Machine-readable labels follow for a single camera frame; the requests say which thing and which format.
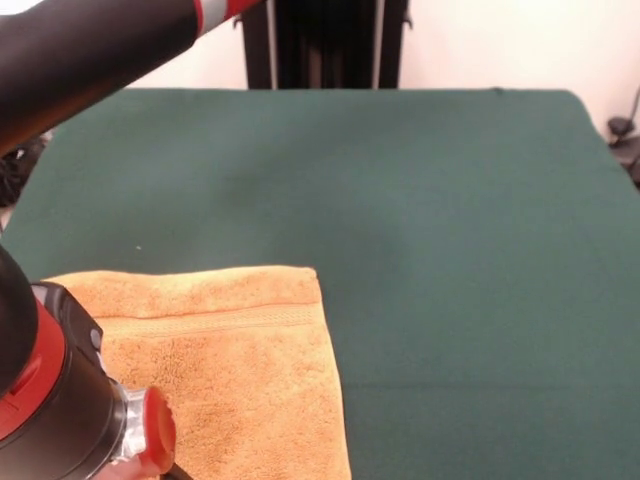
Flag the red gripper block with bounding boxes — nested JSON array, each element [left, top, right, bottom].
[[97, 384, 191, 480]]

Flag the orange terry towel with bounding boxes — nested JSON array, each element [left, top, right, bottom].
[[37, 265, 352, 480]]

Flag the black equipment pile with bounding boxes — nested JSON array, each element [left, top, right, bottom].
[[0, 132, 54, 209]]

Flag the dark green tablecloth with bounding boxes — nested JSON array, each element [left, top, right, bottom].
[[0, 87, 640, 480]]

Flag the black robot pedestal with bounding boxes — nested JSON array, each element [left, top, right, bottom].
[[232, 0, 415, 91]]

